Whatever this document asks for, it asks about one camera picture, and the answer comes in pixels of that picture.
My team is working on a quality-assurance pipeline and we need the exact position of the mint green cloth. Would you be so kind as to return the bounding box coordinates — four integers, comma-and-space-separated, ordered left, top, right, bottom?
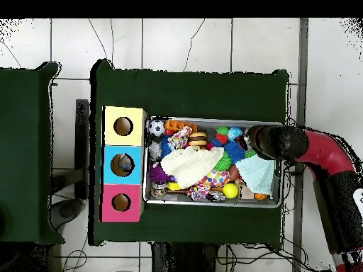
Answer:
235, 154, 277, 198

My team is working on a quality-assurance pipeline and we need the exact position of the colourful dotted packet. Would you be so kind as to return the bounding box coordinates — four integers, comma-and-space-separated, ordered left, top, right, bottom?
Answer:
167, 125, 194, 151

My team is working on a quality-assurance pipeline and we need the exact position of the toy burger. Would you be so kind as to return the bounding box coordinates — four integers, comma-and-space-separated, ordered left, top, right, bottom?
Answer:
189, 132, 208, 148

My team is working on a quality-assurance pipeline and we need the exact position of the blue globe ball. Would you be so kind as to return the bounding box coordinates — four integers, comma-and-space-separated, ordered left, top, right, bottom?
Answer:
226, 127, 244, 142

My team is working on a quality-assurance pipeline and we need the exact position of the black stand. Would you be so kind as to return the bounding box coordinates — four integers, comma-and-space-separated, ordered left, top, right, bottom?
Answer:
50, 98, 91, 227

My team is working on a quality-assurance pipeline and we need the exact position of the orange plastic toy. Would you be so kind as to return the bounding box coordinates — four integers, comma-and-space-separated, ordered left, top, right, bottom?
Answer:
164, 119, 199, 135

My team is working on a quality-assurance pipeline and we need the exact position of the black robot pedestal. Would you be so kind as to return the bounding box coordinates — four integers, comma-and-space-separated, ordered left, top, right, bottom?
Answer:
150, 242, 228, 272

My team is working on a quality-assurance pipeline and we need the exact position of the yellow ball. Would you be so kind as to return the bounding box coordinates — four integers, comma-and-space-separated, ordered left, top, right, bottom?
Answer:
222, 183, 240, 200

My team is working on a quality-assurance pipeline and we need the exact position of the cream yellow cloth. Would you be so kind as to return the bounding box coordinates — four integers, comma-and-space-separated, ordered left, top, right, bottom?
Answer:
160, 145, 225, 191

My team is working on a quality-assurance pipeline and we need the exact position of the wooden box with three holes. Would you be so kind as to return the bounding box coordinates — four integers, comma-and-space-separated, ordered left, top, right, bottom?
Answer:
100, 105, 148, 223

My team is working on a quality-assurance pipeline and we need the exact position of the black and white soccer ball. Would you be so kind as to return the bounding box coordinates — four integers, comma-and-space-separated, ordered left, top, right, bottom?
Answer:
147, 119, 167, 139

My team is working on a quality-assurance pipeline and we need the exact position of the dark green table cloth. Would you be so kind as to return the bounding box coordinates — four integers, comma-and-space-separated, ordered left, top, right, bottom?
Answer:
89, 59, 290, 250
0, 61, 62, 246

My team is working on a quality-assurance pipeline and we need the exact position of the large blue spiky ball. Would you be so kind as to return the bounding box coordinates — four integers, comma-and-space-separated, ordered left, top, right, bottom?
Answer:
223, 141, 247, 165

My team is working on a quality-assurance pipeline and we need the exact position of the green spiky ball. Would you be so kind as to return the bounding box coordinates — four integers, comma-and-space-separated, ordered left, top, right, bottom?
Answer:
212, 149, 233, 173

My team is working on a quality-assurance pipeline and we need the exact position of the clear shallow bin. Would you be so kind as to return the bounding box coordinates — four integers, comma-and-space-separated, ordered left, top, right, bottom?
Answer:
143, 116, 287, 210

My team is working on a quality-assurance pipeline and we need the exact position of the clear plastic packet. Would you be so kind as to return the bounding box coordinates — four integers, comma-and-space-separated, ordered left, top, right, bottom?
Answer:
118, 157, 135, 174

